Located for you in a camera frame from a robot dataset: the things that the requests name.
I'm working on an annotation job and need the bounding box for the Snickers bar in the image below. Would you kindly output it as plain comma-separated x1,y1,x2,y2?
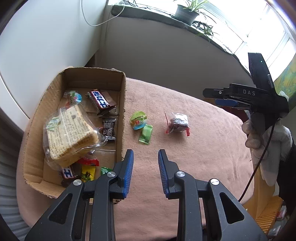
60,166,77,187
86,89,117,116

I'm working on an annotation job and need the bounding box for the white gloved hand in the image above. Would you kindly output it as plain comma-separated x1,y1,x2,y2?
241,120,292,186

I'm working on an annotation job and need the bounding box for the green landscape poster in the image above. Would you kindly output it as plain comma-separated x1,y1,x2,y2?
274,62,295,99

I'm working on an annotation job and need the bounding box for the potted green plant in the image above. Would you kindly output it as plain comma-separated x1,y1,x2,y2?
171,0,216,43

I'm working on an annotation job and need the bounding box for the white wall cable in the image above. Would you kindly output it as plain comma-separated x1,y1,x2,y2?
81,0,126,27

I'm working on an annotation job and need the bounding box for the pink table cloth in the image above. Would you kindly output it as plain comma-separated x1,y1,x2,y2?
16,79,252,240

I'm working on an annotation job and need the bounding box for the yellow candy packet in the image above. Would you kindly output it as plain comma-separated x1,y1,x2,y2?
81,165,96,182

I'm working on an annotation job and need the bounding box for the packaged sliced bread cake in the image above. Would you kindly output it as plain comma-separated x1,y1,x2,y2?
43,104,107,170

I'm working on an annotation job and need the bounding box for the large dark dates bag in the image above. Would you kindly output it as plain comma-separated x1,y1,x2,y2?
165,113,190,137

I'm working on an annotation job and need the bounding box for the yellow green jelly cup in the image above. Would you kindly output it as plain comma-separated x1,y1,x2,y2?
130,111,147,130

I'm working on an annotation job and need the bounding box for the black cable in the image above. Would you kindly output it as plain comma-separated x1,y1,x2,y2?
237,117,278,202

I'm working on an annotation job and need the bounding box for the green white candy packet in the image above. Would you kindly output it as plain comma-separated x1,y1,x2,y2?
100,167,112,176

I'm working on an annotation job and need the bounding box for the small red dates bag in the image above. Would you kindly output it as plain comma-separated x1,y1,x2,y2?
76,157,99,166

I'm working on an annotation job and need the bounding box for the brown cardboard box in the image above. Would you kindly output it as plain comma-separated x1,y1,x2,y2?
19,67,126,198

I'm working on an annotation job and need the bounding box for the black patterned candy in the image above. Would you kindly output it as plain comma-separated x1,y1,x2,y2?
101,118,116,141

